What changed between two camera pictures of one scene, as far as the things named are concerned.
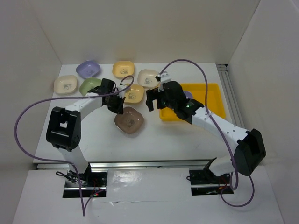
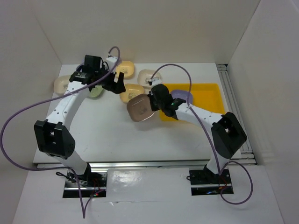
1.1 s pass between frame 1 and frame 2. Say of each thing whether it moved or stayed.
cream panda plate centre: stayed
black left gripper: moved
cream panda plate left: stayed
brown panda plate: moved
